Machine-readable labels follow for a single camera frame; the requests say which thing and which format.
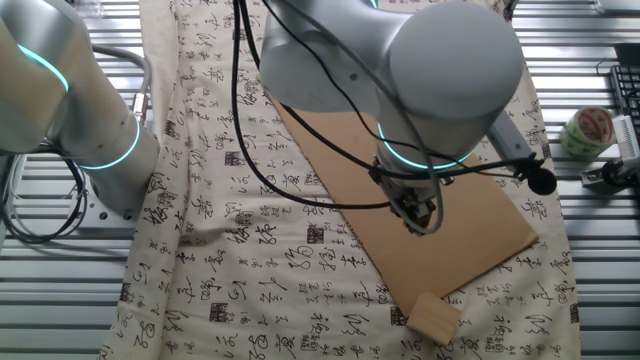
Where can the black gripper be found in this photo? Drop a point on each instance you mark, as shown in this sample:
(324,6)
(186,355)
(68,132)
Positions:
(412,195)

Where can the light wooden block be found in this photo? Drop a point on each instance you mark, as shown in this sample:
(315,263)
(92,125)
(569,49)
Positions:
(434,319)

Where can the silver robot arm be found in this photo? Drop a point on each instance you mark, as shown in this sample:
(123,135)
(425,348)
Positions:
(450,65)

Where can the brown cardboard sheet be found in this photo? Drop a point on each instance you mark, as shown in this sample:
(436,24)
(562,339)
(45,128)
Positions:
(470,240)

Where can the black foam microphone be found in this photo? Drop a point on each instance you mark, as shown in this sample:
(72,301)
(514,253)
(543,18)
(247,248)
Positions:
(542,181)

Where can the clear packing tape roll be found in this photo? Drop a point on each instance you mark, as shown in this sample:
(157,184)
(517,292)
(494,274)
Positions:
(587,132)

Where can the white calligraphy print cloth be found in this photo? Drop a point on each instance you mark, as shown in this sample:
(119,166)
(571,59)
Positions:
(225,280)

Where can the black computer keyboard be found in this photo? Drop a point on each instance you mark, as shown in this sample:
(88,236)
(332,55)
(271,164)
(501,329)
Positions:
(627,92)

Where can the grey flat device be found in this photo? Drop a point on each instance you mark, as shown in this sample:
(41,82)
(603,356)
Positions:
(617,5)

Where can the clear plastic bag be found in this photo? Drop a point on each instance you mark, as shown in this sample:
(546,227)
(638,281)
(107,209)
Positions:
(82,5)

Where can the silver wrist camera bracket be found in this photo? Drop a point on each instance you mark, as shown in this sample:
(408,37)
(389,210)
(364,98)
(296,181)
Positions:
(510,135)

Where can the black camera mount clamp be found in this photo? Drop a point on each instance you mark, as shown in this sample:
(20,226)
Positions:
(612,174)

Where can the silver finned camera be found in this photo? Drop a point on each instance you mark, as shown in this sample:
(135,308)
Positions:
(627,137)

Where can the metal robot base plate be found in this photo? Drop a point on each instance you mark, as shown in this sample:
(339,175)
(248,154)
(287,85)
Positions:
(105,216)

